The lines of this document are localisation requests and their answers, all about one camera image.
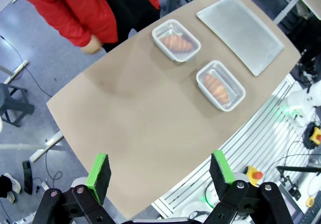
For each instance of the white table with grey leg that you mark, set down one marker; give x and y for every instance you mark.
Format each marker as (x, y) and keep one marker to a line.
(288, 8)

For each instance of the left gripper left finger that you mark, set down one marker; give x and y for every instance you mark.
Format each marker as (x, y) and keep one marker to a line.
(100, 173)

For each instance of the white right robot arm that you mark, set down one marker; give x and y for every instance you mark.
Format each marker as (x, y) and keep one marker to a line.
(304, 101)

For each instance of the white sneaker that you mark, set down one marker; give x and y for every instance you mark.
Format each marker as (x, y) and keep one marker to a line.
(15, 183)

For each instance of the person in red jacket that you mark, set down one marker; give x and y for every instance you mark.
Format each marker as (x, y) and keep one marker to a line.
(75, 8)

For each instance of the person's right hand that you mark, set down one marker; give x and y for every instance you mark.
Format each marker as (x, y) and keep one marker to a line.
(91, 45)

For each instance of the golden croissant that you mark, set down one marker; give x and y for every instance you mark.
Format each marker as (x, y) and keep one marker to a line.
(217, 89)
(176, 44)

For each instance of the perforated metal baking tray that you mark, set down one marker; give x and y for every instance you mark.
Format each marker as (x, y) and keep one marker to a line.
(240, 30)

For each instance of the yellow emergency stop button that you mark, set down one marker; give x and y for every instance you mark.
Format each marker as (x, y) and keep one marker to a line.
(316, 134)
(254, 175)

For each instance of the clear plastic clip lid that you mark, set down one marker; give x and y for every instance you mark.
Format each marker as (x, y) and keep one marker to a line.
(199, 79)
(154, 34)

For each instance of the black flat floor device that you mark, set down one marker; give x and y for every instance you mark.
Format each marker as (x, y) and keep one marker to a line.
(27, 176)

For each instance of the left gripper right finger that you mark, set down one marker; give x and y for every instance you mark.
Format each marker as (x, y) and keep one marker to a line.
(220, 173)

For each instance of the white table foot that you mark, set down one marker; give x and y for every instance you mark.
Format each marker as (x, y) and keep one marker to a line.
(15, 72)

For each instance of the black keyboard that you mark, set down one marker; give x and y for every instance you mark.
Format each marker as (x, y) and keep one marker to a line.
(311, 215)

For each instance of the black plastic stool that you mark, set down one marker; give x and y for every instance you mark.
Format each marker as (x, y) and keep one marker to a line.
(12, 103)

